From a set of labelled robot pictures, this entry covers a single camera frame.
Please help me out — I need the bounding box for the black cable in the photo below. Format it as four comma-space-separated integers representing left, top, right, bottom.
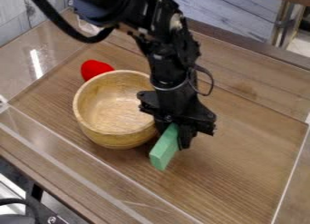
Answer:
23, 0, 116, 44

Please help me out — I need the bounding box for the wooden chair frame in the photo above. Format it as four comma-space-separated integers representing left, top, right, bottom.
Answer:
274, 0, 310, 48

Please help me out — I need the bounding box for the green stick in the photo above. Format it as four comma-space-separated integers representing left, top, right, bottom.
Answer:
148, 123, 179, 170

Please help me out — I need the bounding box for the red plush heart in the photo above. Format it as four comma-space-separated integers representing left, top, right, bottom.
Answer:
80, 60, 114, 81

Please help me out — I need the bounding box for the brown wooden bowl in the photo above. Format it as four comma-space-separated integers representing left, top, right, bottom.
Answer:
72, 70, 158, 150

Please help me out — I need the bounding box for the clear acrylic corner bracket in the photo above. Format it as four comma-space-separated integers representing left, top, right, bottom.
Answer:
78, 22, 102, 35

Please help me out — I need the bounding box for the clear acrylic tray wall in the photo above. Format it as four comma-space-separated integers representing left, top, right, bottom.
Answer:
0, 97, 201, 224

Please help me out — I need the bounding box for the black table leg bracket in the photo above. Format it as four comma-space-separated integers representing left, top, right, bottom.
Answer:
25, 182, 70, 224

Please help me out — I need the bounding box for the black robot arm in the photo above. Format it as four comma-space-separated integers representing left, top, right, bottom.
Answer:
70, 0, 217, 149

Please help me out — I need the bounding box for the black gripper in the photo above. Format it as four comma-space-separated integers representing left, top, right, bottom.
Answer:
136, 85, 217, 150

